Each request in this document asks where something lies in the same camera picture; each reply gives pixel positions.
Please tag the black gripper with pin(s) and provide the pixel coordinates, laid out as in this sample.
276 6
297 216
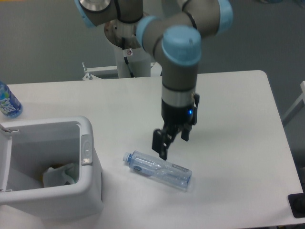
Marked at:
175 119

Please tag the crushed clear plastic bottle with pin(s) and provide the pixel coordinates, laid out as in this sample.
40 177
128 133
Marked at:
159 169

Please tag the white plastic bag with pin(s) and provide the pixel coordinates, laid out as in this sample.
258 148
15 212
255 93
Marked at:
65 175

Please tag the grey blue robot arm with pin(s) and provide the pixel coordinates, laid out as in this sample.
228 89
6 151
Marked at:
176 44

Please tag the white trash can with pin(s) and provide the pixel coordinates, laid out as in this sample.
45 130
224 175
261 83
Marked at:
29 148

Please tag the black clamp at table edge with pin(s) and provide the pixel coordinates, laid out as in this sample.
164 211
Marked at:
297 204

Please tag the blue labelled water bottle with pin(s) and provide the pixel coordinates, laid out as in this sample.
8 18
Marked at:
10 106

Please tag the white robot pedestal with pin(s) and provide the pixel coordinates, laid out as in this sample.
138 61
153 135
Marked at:
132 60

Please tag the white pedestal base frame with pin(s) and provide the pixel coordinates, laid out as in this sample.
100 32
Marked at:
111 72

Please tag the white frame at right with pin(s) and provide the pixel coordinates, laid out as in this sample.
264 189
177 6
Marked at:
296 107

